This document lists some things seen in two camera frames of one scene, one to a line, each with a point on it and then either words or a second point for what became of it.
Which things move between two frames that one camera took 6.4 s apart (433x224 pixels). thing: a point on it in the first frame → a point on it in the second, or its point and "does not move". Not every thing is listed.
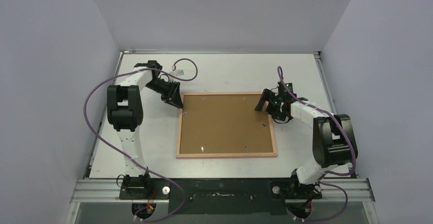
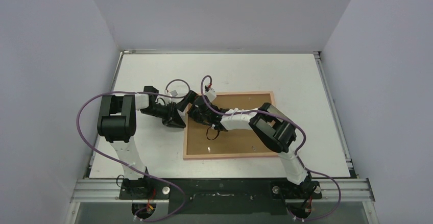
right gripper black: [269, 102] → [196, 109]
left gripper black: [173, 97] → [173, 118]
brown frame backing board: [224, 123] does not move
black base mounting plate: [221, 196] does not move
